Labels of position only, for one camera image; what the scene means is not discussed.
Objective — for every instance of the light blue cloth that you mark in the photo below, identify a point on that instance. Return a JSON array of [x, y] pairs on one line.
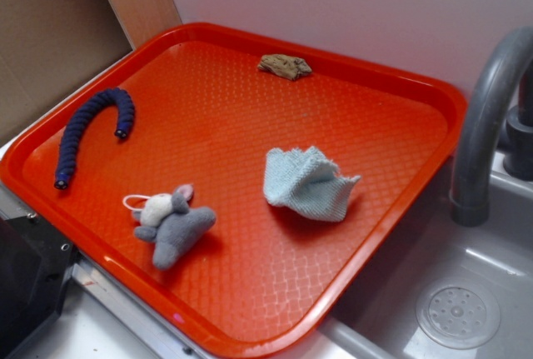
[[308, 183]]

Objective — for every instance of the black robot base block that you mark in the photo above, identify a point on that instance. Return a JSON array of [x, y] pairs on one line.
[[36, 266]]

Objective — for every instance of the grey plastic sink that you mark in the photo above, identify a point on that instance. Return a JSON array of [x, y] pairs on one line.
[[435, 289]]

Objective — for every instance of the red plastic tray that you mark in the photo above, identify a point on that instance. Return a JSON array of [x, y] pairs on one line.
[[263, 277]]

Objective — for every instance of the brown cardboard panel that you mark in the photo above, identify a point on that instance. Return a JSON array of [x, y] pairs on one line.
[[49, 48]]

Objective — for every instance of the grey plush mouse toy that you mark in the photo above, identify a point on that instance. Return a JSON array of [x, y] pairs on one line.
[[167, 221]]

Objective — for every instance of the dark blue ribbed tube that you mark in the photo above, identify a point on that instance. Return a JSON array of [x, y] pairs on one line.
[[79, 122]]

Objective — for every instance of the brown wood piece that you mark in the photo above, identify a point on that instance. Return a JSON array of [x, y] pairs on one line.
[[284, 66]]

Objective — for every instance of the grey plastic faucet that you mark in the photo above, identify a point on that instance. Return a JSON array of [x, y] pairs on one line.
[[500, 108]]

